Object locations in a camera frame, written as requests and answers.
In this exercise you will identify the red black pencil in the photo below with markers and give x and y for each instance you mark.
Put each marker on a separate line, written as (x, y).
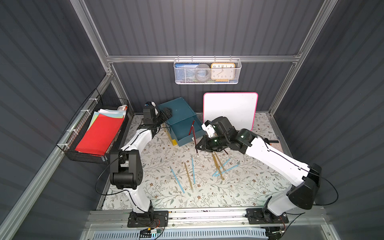
(195, 140)
(191, 127)

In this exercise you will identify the teal drawer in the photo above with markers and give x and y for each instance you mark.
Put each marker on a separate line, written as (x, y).
(180, 130)

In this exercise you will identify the black wire wall basket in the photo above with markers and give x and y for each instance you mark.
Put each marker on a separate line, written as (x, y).
(74, 134)

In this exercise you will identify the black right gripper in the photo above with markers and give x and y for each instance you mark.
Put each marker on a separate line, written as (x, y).
(205, 142)

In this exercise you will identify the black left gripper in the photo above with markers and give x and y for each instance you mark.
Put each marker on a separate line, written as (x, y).
(163, 114)

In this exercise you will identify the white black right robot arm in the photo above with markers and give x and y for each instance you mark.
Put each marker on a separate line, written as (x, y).
(305, 180)

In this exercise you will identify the pink calculator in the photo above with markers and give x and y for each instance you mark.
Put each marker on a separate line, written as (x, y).
(277, 145)

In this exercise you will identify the white mesh wall basket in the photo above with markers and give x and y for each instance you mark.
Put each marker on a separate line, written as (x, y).
(209, 61)

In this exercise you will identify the yellow pencil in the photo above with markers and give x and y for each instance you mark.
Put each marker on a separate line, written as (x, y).
(189, 177)
(219, 162)
(217, 166)

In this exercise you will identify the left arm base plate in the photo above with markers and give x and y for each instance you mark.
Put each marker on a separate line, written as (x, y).
(148, 220)

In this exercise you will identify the teal drawer cabinet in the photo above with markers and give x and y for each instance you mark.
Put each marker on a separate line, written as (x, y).
(180, 110)

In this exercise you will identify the yellow alarm clock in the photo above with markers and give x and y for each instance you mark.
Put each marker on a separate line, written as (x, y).
(223, 72)

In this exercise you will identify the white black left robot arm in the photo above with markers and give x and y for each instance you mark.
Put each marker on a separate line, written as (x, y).
(126, 172)

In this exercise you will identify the pink framed whiteboard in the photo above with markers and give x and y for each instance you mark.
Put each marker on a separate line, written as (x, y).
(238, 107)

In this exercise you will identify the grey tape roll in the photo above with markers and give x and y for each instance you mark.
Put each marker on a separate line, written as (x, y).
(203, 73)

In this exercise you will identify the floral patterned table mat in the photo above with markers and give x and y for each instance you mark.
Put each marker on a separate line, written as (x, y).
(249, 184)

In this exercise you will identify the red paper sheet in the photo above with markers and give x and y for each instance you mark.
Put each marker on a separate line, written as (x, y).
(99, 137)

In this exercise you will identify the pastel paper stack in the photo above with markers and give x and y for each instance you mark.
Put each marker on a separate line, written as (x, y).
(107, 113)

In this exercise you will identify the blue box in basket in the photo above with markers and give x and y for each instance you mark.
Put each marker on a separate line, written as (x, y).
(185, 71)

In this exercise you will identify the light blue pencil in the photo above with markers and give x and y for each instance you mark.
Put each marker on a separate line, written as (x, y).
(227, 161)
(227, 170)
(177, 180)
(193, 168)

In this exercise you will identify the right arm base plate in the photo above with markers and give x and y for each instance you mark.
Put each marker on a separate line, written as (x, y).
(259, 216)

